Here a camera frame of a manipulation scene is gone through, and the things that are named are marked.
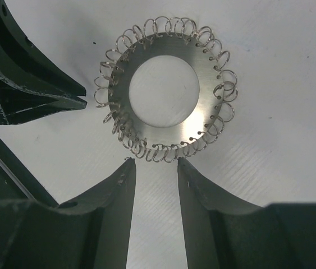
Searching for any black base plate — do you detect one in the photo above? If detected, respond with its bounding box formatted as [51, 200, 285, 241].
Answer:
[0, 138, 58, 207]

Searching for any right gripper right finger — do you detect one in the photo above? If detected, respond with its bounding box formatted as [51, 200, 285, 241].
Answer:
[177, 158, 316, 268]

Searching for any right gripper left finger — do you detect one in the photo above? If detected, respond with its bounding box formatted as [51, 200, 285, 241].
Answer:
[0, 158, 136, 268]

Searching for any metal disc with keyrings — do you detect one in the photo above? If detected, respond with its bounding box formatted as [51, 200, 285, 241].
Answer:
[94, 16, 239, 163]

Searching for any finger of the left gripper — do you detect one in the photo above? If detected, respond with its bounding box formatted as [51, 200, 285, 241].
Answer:
[0, 61, 87, 125]
[0, 1, 86, 96]

